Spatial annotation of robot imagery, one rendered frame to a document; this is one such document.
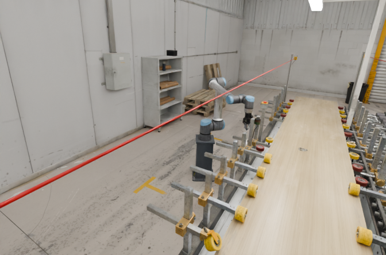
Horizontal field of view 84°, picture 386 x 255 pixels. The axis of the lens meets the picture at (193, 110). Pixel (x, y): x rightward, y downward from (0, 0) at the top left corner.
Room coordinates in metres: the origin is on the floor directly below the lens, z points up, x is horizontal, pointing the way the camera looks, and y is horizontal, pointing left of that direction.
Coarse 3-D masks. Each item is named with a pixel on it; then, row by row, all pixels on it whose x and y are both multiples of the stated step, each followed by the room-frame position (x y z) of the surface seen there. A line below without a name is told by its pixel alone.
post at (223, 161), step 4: (224, 156) 1.38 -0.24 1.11; (224, 160) 1.37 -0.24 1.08; (224, 164) 1.37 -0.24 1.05; (220, 168) 1.38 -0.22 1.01; (224, 168) 1.37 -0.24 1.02; (220, 172) 1.38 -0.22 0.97; (224, 172) 1.37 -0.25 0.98; (224, 184) 1.39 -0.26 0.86; (220, 188) 1.37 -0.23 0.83; (220, 192) 1.37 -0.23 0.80; (220, 196) 1.37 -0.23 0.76
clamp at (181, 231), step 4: (192, 212) 0.98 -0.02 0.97; (192, 216) 0.96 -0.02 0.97; (180, 220) 0.92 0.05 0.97; (184, 220) 0.93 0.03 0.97; (188, 220) 0.93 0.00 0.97; (192, 220) 0.95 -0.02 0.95; (184, 224) 0.90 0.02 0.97; (176, 228) 0.88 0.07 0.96; (180, 228) 0.87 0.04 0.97; (184, 228) 0.87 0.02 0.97; (176, 232) 0.88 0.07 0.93; (180, 232) 0.87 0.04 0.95; (184, 232) 0.88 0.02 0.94
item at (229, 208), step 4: (172, 184) 1.24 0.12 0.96; (176, 184) 1.24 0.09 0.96; (180, 184) 1.24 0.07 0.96; (176, 188) 1.23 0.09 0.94; (180, 188) 1.21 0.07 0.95; (184, 188) 1.20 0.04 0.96; (196, 192) 1.16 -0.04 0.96; (200, 192) 1.17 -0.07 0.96; (196, 196) 1.15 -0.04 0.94; (208, 200) 1.11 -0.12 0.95; (212, 200) 1.10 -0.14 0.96; (216, 200) 1.10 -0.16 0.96; (220, 200) 1.10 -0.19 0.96; (216, 204) 1.08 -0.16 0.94; (220, 204) 1.07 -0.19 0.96; (224, 204) 1.06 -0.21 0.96; (228, 204) 1.06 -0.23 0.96; (224, 208) 1.05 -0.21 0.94; (228, 208) 1.04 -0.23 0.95; (232, 208) 1.03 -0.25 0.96; (236, 208) 1.04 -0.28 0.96; (232, 212) 1.03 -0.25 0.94
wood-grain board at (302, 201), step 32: (288, 128) 2.48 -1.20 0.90; (320, 128) 2.51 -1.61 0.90; (288, 160) 1.71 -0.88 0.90; (320, 160) 1.73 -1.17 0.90; (288, 192) 1.27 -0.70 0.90; (320, 192) 1.28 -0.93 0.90; (256, 224) 0.98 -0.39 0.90; (288, 224) 0.99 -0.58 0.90; (320, 224) 1.00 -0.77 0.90; (352, 224) 1.01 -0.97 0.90
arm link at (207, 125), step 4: (204, 120) 2.75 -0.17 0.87; (208, 120) 2.74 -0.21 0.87; (200, 124) 2.71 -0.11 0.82; (204, 124) 2.67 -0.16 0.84; (208, 124) 2.67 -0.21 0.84; (212, 124) 2.71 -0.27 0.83; (200, 128) 2.71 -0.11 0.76; (204, 128) 2.67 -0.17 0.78; (208, 128) 2.67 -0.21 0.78; (212, 128) 2.69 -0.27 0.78; (200, 132) 2.70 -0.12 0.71; (204, 132) 2.67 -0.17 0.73; (208, 132) 2.67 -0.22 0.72
